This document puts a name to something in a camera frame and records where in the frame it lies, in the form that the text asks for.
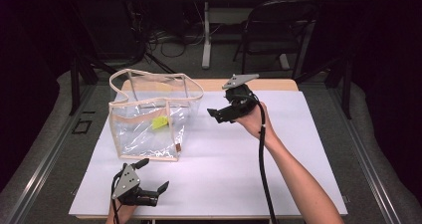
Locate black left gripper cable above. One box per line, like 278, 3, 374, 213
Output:
110, 170, 124, 224

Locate black folding chair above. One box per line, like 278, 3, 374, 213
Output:
232, 0, 317, 80

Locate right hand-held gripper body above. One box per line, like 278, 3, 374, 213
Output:
221, 73, 261, 121

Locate person's left hand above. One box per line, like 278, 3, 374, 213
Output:
105, 198, 137, 224

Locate wooden table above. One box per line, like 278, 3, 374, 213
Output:
120, 78, 300, 93

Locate white table board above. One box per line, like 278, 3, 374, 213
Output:
68, 90, 348, 219

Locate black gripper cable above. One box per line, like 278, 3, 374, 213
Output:
110, 170, 124, 224
256, 98, 279, 224

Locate bundle of floor cables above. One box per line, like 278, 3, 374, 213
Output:
145, 21, 207, 59

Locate metal floor rail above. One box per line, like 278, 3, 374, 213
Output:
326, 84, 403, 224
6, 84, 98, 224

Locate yellow shuttlecock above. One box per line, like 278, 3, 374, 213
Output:
151, 114, 170, 130

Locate black floor outlet frame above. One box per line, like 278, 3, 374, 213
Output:
72, 117, 94, 135

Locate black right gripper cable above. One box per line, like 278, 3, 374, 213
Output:
256, 98, 279, 224

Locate transparent bag with beige trim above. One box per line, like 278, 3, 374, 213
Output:
107, 68, 205, 162

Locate black metal stand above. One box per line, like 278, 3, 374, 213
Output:
68, 49, 101, 116
295, 49, 353, 120

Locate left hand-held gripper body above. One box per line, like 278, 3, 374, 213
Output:
110, 163, 159, 208

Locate beige table with white legs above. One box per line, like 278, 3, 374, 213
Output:
182, 0, 329, 70

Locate person's right hand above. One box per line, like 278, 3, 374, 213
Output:
233, 101, 279, 146

